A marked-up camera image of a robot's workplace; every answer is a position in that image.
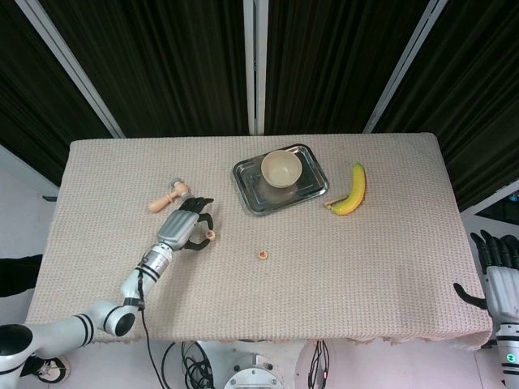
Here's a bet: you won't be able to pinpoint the stainless steel tray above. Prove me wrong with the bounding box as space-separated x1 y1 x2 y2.
232 143 330 217

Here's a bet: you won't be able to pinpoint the black curtain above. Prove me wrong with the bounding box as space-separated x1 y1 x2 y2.
0 0 519 212

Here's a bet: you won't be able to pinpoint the cream bowl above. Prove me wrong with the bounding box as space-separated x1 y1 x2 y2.
260 149 303 189

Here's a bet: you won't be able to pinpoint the wooden toy hammer grey head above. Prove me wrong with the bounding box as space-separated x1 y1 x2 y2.
148 177 195 213

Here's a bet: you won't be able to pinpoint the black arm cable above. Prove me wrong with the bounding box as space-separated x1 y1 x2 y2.
135 267 163 389

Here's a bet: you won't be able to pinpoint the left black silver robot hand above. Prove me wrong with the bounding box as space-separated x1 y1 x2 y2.
157 197 216 253

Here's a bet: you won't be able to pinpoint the person black trouser leg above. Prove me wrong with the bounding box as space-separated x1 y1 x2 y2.
0 254 44 301

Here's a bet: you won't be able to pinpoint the yellow banana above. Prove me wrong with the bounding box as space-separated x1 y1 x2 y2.
330 162 367 216

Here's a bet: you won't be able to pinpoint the red black hanging cables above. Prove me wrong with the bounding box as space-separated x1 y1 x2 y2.
307 340 332 389

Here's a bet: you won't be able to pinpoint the beige woven tablecloth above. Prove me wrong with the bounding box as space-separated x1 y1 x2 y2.
24 132 494 350

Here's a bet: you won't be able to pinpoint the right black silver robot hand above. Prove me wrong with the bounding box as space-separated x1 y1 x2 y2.
453 229 519 324

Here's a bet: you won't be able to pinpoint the black cable bundle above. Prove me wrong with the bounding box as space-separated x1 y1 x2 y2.
161 341 222 389

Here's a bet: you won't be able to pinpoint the white sneaker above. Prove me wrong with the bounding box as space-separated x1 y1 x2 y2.
22 355 71 384

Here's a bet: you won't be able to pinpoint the white frame post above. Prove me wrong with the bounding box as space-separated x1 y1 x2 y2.
242 0 268 136
18 0 125 139
362 0 449 134

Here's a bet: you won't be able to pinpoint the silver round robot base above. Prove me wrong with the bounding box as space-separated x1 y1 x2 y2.
222 351 287 389

